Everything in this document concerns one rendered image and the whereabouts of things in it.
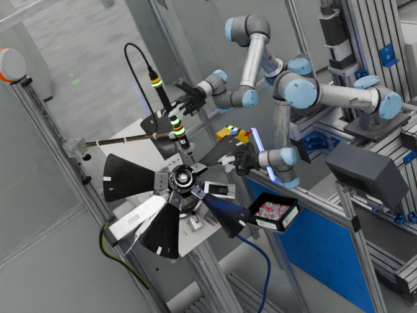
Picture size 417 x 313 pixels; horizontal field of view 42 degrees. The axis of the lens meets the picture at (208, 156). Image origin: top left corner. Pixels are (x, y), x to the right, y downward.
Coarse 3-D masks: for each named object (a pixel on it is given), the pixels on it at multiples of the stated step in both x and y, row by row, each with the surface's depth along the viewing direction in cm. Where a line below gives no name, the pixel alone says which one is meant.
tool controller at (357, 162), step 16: (336, 160) 210; (352, 160) 206; (368, 160) 201; (384, 160) 197; (336, 176) 217; (352, 176) 204; (368, 176) 196; (384, 176) 196; (400, 176) 201; (352, 192) 215; (368, 192) 206; (384, 192) 198; (400, 192) 203
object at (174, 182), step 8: (176, 168) 245; (184, 168) 247; (176, 176) 244; (192, 176) 246; (168, 184) 254; (176, 184) 243; (184, 184) 244; (192, 184) 244; (168, 192) 253; (176, 192) 249; (184, 192) 247
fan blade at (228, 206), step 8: (208, 200) 248; (216, 200) 252; (224, 200) 256; (208, 208) 244; (216, 208) 246; (224, 208) 249; (232, 208) 253; (240, 208) 256; (216, 216) 243; (224, 216) 245; (232, 216) 248; (240, 216) 251; (248, 216) 253; (224, 224) 242; (232, 224) 245; (240, 224) 247; (232, 232) 242
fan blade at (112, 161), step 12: (108, 156) 243; (108, 168) 243; (120, 168) 244; (132, 168) 244; (144, 168) 245; (120, 180) 245; (132, 180) 246; (144, 180) 247; (108, 192) 246; (120, 192) 247; (132, 192) 249; (144, 192) 251
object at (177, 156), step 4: (172, 156) 254; (176, 156) 252; (180, 156) 251; (168, 160) 255; (172, 160) 254; (176, 160) 252; (180, 160) 251; (168, 164) 255; (172, 164) 254; (176, 164) 252; (180, 164) 251; (172, 168) 254
